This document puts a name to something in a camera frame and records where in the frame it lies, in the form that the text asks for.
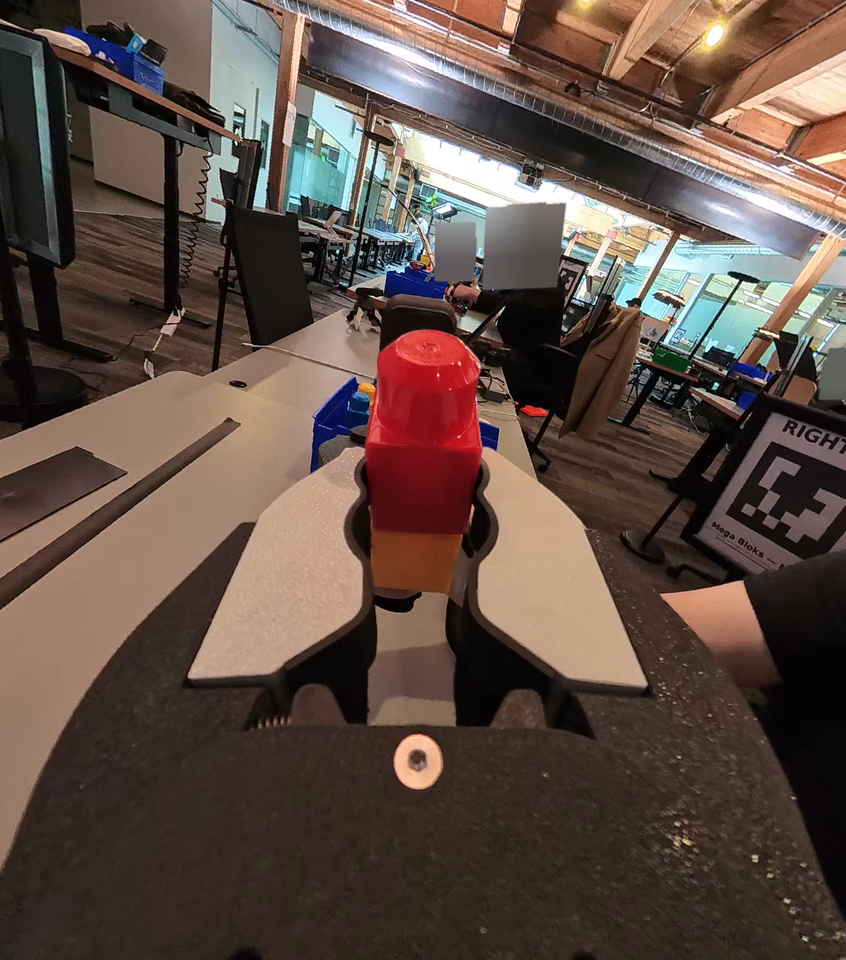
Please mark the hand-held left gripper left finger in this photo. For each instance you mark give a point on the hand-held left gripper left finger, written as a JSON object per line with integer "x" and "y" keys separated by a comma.
{"x": 280, "y": 592}

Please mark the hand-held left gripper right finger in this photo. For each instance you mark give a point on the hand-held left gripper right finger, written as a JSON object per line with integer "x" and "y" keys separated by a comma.
{"x": 554, "y": 592}

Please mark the pile of coloured toy bricks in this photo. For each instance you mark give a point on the pile of coloured toy bricks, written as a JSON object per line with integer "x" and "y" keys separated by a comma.
{"x": 359, "y": 405}

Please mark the orange mega block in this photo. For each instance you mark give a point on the orange mega block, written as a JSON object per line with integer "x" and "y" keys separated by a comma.
{"x": 415, "y": 559}

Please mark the blue plastic bin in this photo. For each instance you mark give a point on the blue plastic bin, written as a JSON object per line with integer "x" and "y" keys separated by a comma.
{"x": 329, "y": 427}
{"x": 411, "y": 285}

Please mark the red mega block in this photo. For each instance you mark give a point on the red mega block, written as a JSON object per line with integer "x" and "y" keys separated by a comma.
{"x": 423, "y": 465}

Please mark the person's right forearm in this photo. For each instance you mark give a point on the person's right forearm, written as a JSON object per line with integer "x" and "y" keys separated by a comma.
{"x": 723, "y": 630}

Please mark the small black tripod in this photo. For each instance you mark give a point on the small black tripod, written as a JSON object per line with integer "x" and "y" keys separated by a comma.
{"x": 363, "y": 309}

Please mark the black panel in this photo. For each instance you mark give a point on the black panel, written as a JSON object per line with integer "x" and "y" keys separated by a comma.
{"x": 273, "y": 277}

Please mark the tan coat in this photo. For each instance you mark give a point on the tan coat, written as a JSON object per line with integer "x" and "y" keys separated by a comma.
{"x": 603, "y": 375}

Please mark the white power strip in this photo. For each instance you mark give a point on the white power strip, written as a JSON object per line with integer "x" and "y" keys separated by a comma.
{"x": 167, "y": 330}

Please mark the green plastic bin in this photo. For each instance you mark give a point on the green plastic bin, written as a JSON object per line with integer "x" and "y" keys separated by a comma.
{"x": 672, "y": 360}

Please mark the marker sign board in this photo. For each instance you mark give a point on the marker sign board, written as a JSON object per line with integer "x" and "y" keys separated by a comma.
{"x": 805, "y": 495}

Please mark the standing desk with wooden top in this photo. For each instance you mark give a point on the standing desk with wooden top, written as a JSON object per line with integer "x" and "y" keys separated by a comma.
{"x": 171, "y": 187}

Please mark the black flat plate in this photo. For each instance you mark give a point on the black flat plate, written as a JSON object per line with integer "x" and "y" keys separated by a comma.
{"x": 17, "y": 502}

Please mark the person's black clothing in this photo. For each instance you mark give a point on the person's black clothing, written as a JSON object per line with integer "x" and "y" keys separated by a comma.
{"x": 843, "y": 712}

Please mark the small blue bin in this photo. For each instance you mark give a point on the small blue bin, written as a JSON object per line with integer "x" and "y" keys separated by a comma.
{"x": 130, "y": 64}

